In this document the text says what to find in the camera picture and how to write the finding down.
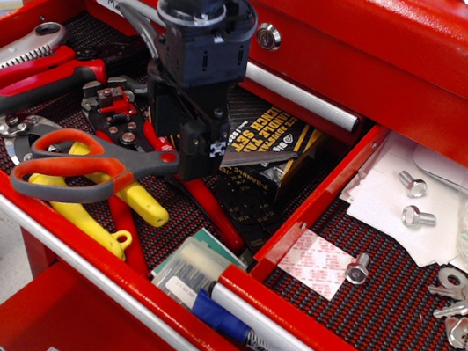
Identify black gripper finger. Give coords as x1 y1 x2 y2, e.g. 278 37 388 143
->
178 118 230 181
148 77 190 138

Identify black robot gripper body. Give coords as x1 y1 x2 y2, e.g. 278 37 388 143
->
138 0 263 137

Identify orange grey handled scissors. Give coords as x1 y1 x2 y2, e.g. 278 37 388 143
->
10 128 180 204

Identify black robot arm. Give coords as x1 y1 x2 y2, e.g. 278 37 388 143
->
147 0 259 181

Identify silver drawer lock cylinder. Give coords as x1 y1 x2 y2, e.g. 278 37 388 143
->
255 22 282 51

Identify right red open drawer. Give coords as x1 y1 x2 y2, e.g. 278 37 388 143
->
212 126 462 351

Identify black yellow tap wrench box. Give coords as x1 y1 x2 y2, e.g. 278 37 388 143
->
136 73 332 211

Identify black crimping pliers head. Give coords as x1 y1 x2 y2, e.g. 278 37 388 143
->
214 174 282 255

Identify clear drill bit case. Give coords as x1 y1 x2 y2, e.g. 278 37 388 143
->
151 229 247 310

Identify white red printed adhesive pad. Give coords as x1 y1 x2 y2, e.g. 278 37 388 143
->
278 230 355 301

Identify blue cap BIC marker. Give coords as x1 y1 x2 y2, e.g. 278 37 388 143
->
191 289 283 351

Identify red metal tool chest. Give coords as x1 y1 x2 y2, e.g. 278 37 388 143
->
0 0 468 351

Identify white paper sheets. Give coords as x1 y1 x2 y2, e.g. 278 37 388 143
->
341 132 468 272

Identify lower hex bolt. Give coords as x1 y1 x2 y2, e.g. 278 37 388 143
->
345 252 369 285

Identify hex bolt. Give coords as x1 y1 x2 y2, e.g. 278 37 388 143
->
398 171 428 198
345 252 369 285
401 205 437 227

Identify upper hex bolt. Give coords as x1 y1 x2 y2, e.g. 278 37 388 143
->
398 171 428 198

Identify middle hex bolt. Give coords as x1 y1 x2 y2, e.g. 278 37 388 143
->
401 205 437 227

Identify red black handled crimper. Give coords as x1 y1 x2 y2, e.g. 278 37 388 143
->
0 34 112 135

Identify red handled wire stripper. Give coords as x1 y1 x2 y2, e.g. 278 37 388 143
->
81 81 246 255

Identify grey handled flush cutters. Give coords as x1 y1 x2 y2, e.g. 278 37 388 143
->
118 2 159 61

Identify yellow handled metal snips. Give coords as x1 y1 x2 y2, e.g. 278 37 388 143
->
0 115 169 276

